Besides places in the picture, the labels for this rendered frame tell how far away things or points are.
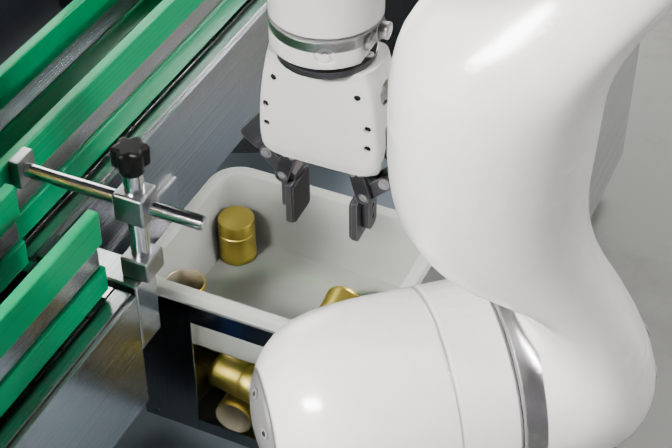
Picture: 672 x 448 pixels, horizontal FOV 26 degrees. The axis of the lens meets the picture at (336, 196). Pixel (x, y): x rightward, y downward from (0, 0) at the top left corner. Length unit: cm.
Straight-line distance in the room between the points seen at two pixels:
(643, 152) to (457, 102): 244
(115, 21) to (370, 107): 42
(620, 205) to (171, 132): 168
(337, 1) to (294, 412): 32
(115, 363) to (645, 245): 180
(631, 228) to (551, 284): 215
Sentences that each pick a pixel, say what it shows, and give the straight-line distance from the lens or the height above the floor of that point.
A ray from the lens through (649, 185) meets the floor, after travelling 298.
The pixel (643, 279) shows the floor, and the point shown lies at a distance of 276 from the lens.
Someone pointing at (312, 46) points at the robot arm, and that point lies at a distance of 102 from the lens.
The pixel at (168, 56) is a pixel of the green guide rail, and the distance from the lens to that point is 136.
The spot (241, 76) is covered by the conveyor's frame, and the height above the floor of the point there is 100.
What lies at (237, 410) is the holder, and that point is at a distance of 129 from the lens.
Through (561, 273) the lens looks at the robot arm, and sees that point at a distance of 72.
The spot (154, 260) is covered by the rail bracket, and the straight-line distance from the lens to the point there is 115.
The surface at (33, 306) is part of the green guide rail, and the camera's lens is 106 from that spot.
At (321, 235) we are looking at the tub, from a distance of 132.
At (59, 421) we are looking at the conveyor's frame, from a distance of 111.
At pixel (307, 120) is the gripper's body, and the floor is 119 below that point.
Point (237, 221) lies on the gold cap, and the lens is 131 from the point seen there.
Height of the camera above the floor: 184
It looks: 40 degrees down
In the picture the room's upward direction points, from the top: straight up
